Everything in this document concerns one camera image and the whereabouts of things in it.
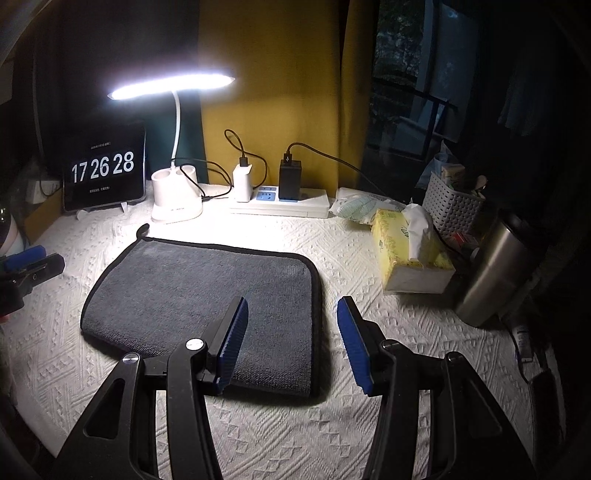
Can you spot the dark green curtain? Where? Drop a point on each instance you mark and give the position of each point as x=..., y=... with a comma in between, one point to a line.
x=115, y=60

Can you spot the white desk lamp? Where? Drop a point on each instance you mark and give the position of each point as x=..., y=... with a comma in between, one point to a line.
x=173, y=138

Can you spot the white charger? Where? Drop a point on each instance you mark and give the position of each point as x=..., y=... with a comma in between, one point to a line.
x=243, y=181

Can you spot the wet wipes pack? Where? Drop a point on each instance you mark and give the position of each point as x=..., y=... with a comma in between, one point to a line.
x=360, y=205

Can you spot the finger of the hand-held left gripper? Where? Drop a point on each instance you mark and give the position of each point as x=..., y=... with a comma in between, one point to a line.
x=25, y=266

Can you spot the white textured tablecloth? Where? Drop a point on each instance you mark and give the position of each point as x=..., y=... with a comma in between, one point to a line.
x=295, y=434

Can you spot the grey towel with black trim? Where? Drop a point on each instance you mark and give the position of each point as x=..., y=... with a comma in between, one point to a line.
x=203, y=300

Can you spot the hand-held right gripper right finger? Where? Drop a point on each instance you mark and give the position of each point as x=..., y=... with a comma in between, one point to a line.
x=353, y=341

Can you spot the black charger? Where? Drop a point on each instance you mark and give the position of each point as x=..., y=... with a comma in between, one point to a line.
x=291, y=179

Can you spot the yellow curtain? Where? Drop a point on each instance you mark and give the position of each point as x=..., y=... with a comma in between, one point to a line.
x=286, y=83

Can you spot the stainless steel tumbler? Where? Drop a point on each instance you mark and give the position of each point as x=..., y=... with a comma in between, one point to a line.
x=489, y=272

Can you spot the grey plastic basket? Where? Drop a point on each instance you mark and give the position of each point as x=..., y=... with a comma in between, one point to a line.
x=450, y=205

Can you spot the tablet with clock display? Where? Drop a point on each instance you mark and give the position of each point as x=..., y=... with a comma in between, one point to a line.
x=104, y=167

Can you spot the white power strip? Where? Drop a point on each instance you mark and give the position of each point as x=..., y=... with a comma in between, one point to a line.
x=286, y=203

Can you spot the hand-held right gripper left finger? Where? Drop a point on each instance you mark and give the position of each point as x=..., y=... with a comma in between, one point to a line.
x=231, y=340

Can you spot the yellow tissue box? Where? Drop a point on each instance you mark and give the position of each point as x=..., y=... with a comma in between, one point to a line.
x=406, y=258

